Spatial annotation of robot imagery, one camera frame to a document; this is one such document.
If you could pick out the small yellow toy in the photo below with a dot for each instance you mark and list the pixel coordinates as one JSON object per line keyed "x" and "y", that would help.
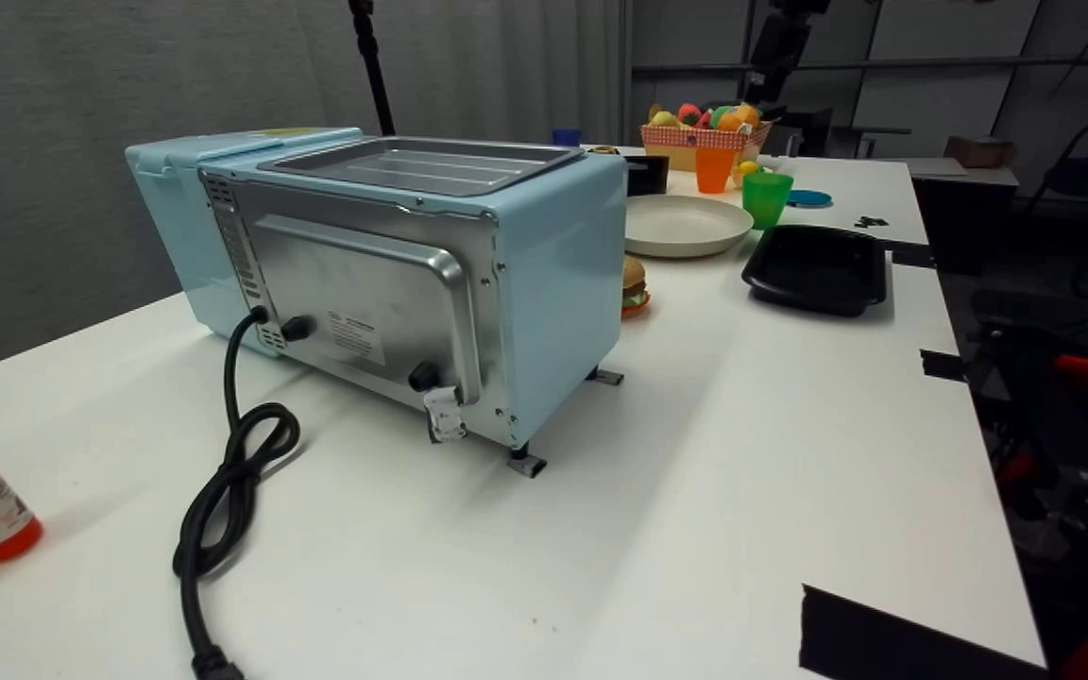
{"x": 745, "y": 167}

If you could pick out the black stand pole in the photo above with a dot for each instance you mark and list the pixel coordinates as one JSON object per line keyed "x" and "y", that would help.
{"x": 371, "y": 60}

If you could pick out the small black clip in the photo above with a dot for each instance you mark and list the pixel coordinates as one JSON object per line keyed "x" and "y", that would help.
{"x": 872, "y": 222}

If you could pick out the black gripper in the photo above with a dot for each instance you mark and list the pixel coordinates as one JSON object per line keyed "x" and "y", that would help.
{"x": 796, "y": 29}

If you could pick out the pink fruit basket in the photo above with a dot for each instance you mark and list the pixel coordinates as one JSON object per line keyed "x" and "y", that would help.
{"x": 672, "y": 142}

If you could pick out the green plastic cup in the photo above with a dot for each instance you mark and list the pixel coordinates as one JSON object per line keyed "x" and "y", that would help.
{"x": 769, "y": 203}

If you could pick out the yellow toy fruit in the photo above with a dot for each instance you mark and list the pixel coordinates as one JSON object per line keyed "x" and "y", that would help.
{"x": 663, "y": 120}

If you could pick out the orange toy fruit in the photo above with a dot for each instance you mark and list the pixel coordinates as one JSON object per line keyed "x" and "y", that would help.
{"x": 741, "y": 120}

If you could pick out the toy burger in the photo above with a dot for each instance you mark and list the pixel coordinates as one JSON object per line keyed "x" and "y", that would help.
{"x": 638, "y": 288}

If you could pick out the orange plastic cup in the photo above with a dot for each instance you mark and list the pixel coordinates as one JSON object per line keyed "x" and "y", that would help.
{"x": 717, "y": 167}

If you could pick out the black plastic tray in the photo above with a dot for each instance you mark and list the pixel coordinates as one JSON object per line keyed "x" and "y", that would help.
{"x": 813, "y": 266}

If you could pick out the cream round plate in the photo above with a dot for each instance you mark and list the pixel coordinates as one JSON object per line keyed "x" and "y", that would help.
{"x": 689, "y": 229}

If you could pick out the light blue toaster oven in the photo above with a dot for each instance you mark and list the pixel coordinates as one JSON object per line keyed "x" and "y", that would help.
{"x": 544, "y": 278}

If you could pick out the red toy fruit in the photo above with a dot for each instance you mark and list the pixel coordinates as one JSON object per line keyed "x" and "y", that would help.
{"x": 693, "y": 113}

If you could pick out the blue round lid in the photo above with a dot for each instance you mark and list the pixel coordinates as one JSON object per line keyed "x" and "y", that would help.
{"x": 810, "y": 196}

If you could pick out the brown box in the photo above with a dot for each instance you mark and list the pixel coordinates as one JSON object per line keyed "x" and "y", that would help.
{"x": 979, "y": 152}

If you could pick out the black tape strip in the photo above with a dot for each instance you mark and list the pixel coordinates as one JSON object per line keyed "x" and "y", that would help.
{"x": 913, "y": 254}
{"x": 942, "y": 364}

